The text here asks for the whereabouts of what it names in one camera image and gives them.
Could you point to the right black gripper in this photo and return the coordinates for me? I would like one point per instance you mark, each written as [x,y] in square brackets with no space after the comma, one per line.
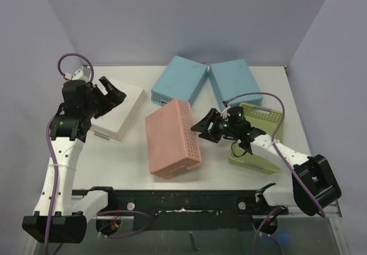
[215,126]

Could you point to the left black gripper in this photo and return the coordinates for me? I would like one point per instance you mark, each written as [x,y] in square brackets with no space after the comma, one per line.
[111,100]

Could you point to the white perforated plastic basket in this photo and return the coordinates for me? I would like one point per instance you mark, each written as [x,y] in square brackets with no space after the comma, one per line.
[115,125]

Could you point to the pink plastic basket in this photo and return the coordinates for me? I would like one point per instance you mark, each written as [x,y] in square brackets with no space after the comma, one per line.
[172,146]

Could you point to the blue perforated plastic basket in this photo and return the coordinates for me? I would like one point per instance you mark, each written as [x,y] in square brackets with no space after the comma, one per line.
[232,78]

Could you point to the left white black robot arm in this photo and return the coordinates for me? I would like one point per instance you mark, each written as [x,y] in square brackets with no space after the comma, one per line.
[55,219]

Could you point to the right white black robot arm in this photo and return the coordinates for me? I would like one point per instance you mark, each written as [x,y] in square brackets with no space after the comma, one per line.
[313,183]

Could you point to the green plastic basket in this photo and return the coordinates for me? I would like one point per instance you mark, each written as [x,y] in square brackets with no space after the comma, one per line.
[262,156]

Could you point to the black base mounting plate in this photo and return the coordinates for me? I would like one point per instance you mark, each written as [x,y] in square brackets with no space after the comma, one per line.
[179,210]

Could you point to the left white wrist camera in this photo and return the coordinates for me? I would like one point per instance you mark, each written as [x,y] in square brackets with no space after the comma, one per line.
[83,73]

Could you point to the aluminium rail frame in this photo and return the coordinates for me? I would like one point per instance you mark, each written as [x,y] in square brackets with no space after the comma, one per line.
[310,205]

